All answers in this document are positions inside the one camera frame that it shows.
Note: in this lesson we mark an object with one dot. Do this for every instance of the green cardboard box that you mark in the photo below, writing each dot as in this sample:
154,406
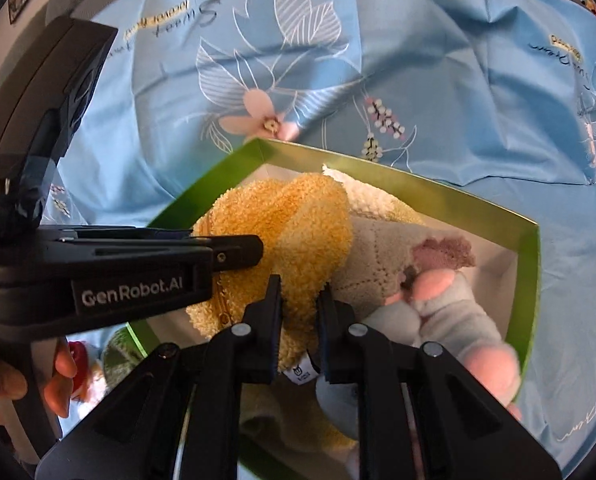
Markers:
427,195

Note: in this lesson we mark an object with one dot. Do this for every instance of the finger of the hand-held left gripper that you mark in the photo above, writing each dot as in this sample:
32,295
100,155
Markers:
238,252

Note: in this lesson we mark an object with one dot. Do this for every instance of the red white sock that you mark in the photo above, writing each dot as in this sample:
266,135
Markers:
80,355

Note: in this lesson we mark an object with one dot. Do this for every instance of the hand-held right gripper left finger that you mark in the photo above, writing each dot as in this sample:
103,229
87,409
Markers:
275,320

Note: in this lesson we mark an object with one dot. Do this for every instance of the blue floral bed sheet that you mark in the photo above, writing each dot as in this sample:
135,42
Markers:
427,60

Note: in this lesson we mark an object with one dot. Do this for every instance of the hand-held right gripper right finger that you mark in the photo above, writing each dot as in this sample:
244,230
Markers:
335,345

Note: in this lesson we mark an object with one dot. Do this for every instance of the light blue pink sock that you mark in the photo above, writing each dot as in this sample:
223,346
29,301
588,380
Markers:
452,310

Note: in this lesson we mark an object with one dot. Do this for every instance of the yellow fluffy cloth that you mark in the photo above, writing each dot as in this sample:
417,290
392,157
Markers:
298,230

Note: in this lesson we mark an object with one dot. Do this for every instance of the green towel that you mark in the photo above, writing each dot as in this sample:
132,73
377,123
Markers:
120,360

